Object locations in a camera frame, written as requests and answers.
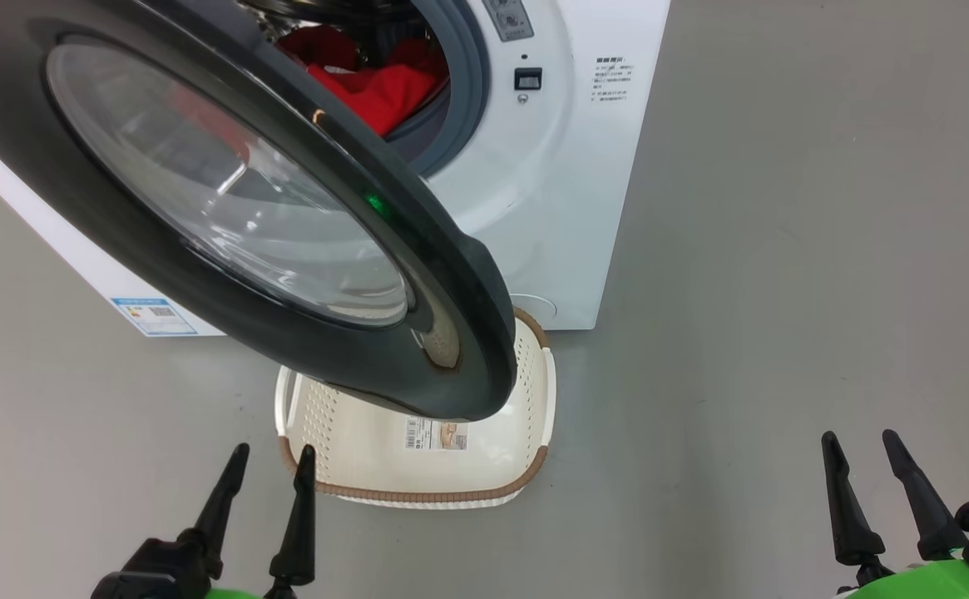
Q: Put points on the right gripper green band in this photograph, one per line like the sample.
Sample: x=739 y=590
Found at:
x=925 y=584

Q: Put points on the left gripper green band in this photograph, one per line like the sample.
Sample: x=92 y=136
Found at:
x=222 y=595

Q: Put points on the black round glass washer door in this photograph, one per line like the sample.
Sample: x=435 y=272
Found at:
x=226 y=183

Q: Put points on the red garment with white stripes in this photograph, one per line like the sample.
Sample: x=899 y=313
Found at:
x=384 y=91

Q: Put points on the cream laundry basket brown rim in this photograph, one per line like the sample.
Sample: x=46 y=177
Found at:
x=368 y=466

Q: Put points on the basket product label sticker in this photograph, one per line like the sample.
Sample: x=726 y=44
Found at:
x=434 y=434

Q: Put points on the white front-load washing machine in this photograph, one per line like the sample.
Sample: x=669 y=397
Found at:
x=584 y=208

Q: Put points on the grey rubber door gasket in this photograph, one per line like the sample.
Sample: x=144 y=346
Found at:
x=472 y=83

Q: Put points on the black door latch socket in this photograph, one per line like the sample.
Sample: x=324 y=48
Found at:
x=528 y=79

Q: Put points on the blue energy label sticker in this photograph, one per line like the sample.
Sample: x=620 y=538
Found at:
x=151 y=316

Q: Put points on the round white filter cover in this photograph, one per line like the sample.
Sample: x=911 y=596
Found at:
x=538 y=304

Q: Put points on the steel washer drum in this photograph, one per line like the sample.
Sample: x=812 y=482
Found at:
x=343 y=10

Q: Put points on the grey warning sticker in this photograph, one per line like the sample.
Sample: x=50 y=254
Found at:
x=507 y=18

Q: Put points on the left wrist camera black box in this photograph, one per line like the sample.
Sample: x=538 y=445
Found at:
x=147 y=570

